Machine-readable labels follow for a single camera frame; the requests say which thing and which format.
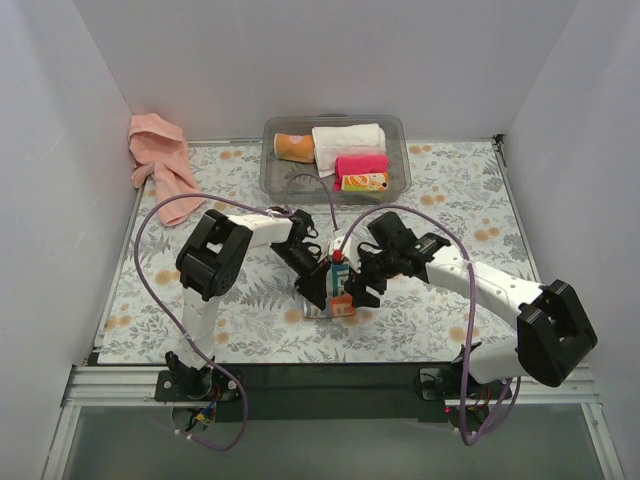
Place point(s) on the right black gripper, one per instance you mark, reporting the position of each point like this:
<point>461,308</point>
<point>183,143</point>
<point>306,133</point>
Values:
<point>365,279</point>

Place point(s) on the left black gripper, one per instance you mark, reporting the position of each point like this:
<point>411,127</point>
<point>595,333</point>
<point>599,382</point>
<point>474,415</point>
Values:
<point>314,279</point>

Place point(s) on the rabbit print towel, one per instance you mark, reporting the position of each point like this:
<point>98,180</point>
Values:
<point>339,302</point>

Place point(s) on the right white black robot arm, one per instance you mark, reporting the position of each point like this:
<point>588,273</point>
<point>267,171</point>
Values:
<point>553,333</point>

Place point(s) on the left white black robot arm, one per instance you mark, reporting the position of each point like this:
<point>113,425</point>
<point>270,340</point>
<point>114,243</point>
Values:
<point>209,264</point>

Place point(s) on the floral table mat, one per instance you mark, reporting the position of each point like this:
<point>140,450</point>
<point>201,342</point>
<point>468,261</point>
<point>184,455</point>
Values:
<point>457,184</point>

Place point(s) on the orange print rolled towel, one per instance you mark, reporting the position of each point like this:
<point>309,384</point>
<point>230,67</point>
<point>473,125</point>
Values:
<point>368,182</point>

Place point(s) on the hot pink rolled towel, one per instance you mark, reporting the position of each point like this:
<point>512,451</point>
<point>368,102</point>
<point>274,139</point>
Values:
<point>360,165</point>

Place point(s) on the clear plastic bin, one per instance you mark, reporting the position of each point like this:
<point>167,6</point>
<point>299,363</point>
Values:
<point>299,182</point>

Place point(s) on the white rolled towel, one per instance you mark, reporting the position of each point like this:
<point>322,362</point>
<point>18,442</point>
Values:
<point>332,142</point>

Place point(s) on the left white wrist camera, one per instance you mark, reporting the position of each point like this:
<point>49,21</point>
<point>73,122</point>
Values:
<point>333,250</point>

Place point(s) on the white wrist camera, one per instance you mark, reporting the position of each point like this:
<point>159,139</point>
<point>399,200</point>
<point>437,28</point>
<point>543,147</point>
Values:
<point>352,257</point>
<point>333,250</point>

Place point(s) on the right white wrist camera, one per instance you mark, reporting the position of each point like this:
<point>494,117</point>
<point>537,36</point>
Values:
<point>352,257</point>

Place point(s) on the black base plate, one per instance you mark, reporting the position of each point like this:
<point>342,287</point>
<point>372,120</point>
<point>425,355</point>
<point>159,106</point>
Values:
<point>428,392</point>

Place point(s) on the aluminium frame rail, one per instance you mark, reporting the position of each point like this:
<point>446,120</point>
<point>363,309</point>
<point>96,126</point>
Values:
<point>138,385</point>

